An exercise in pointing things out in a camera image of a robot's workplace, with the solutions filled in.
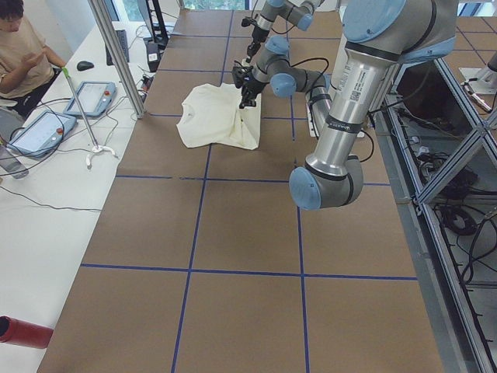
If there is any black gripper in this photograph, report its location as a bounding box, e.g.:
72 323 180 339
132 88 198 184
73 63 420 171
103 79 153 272
245 27 267 62
239 71 266 110

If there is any cream long-sleeve cat shirt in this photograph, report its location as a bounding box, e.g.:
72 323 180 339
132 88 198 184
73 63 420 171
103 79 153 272
176 83 262 150

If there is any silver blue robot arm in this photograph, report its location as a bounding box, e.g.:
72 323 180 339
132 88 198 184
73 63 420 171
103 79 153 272
232 1 458 210
242 0 323 64

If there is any black power adapter box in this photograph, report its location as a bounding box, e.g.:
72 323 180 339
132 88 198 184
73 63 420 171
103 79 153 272
145 40 161 72

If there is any far blue teach pendant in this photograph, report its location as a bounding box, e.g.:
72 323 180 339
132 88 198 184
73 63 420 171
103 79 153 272
75 81 116 118

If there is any blue teach pendant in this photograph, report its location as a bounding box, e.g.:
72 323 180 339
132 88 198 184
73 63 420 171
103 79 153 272
75 81 116 118
7 110 76 158

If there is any metal stick with hook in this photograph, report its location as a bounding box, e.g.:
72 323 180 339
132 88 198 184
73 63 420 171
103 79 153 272
61 67 118 170

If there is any black computer mouse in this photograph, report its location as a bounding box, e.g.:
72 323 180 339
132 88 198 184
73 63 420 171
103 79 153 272
76 61 95 71

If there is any near blue teach pendant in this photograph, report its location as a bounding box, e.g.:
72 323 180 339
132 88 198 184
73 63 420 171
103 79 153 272
7 110 76 158

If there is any person in beige shirt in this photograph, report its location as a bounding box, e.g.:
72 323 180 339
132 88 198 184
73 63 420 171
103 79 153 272
1 0 66 118

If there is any red bottle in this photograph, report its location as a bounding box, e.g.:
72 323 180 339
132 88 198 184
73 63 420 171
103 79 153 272
1 315 54 349

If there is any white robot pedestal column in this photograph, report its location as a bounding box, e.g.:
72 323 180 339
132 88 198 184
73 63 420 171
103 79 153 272
306 10 348 139

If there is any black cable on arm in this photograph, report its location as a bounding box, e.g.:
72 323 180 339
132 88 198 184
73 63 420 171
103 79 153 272
287 57 376 164

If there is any aluminium frame post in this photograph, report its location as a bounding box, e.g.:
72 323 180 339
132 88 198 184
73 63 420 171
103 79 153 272
88 0 145 119

